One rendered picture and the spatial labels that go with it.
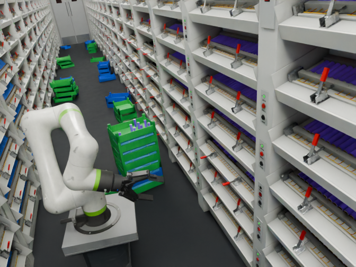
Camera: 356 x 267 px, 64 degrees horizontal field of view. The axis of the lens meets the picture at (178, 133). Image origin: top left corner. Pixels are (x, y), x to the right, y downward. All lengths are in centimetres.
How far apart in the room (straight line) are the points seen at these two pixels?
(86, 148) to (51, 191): 44
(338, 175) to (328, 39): 36
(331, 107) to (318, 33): 19
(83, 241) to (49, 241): 64
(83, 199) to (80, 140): 46
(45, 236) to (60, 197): 76
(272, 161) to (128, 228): 85
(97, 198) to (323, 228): 105
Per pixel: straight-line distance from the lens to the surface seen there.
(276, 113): 100
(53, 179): 154
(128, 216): 165
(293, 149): 99
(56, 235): 223
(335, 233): 100
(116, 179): 125
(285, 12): 92
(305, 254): 118
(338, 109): 81
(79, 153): 116
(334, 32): 76
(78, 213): 168
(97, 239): 158
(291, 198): 109
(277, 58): 93
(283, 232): 124
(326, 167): 92
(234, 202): 162
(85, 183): 122
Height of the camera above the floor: 142
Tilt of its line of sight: 27 degrees down
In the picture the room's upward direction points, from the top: 7 degrees counter-clockwise
